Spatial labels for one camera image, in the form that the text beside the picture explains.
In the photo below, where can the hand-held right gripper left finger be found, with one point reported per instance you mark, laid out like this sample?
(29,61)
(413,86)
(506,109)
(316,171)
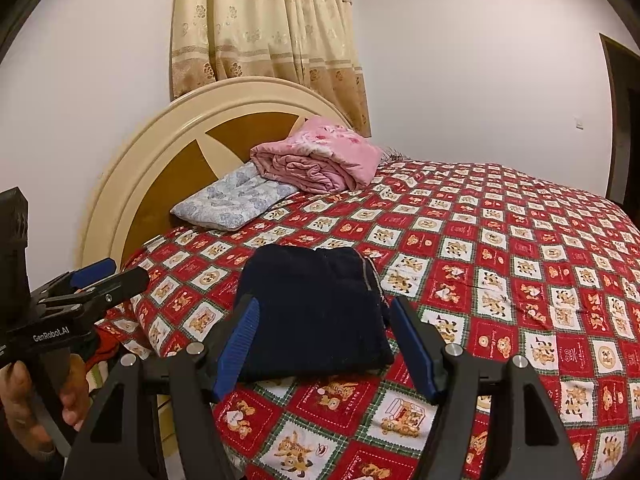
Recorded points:
(240,352)

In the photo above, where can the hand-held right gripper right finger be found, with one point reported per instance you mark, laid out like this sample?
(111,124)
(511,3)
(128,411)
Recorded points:
(417,355)

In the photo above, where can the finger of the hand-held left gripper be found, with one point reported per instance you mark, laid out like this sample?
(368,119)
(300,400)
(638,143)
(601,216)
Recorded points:
(95,270)
(122,285)

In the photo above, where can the navy patterned knit sweater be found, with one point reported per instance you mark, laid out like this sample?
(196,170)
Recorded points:
(310,320)

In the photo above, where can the person's left forearm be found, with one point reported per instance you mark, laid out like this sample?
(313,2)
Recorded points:
(22,465)

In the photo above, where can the person's left hand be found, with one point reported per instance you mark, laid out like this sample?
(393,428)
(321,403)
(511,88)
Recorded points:
(17,400)

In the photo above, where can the red bear printed blanket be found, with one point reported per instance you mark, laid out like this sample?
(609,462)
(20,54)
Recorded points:
(500,270)

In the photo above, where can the cream and brown headboard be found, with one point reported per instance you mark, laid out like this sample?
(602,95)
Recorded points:
(165,160)

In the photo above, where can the pale blue floral pillow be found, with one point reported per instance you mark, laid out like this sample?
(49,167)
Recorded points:
(230,200)

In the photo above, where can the pink folded quilt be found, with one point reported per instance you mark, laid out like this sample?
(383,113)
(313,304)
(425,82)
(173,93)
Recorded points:
(320,160)

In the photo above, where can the beige floral curtain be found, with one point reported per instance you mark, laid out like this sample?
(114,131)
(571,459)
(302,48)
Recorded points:
(265,25)

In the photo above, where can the dark brown door frame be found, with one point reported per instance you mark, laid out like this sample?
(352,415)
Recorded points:
(622,125)

